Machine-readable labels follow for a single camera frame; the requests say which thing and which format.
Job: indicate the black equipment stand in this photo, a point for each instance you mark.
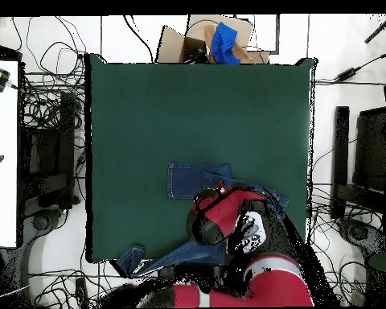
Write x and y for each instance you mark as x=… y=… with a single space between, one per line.
x=51 y=161

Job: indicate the grey swivel chair base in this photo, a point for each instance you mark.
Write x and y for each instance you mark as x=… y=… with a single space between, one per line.
x=41 y=222
x=357 y=231

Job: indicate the blue denim jeans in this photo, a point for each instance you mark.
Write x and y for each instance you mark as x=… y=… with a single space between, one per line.
x=186 y=180

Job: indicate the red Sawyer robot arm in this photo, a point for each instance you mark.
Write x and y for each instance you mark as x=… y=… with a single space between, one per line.
x=225 y=212

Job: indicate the bright blue cloth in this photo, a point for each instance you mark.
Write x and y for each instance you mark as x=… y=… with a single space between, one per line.
x=223 y=42

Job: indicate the brown cardboard box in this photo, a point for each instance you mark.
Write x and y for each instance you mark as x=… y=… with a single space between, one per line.
x=172 y=45

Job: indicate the dark green table cloth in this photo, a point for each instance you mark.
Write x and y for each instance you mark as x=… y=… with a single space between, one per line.
x=180 y=112

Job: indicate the black power strip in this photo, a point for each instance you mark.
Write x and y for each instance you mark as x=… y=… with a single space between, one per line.
x=81 y=291

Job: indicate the black upright bar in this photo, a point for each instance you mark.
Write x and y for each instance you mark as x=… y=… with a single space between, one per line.
x=340 y=154

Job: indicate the black rod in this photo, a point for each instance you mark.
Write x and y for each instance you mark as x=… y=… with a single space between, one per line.
x=379 y=30

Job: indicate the black flat panel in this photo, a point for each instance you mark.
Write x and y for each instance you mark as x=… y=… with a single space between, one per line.
x=371 y=148

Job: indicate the white side table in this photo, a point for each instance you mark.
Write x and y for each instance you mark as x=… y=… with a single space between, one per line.
x=1 y=145

